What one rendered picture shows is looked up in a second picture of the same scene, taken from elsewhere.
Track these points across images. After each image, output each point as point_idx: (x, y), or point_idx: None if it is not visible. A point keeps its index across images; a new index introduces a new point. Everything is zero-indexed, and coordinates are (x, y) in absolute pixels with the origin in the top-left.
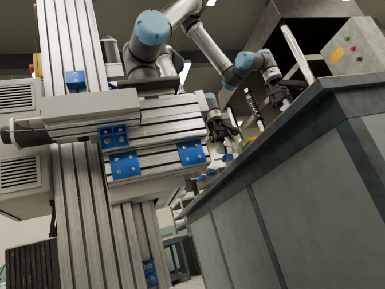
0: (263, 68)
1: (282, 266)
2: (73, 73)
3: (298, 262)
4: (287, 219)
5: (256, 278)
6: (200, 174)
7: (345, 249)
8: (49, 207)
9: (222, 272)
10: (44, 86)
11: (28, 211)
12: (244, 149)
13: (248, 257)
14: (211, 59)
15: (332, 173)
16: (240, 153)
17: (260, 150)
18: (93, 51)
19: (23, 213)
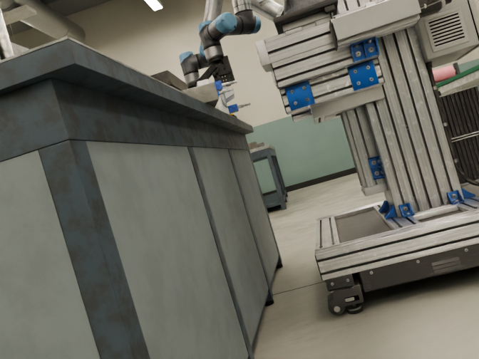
0: (198, 69)
1: (255, 232)
2: None
3: (257, 225)
4: (249, 191)
5: (249, 260)
6: (233, 90)
7: (261, 211)
8: (433, 63)
9: (222, 293)
10: None
11: (451, 57)
12: (238, 119)
13: (241, 233)
14: None
15: (251, 170)
16: (237, 118)
17: (234, 129)
18: None
19: (459, 54)
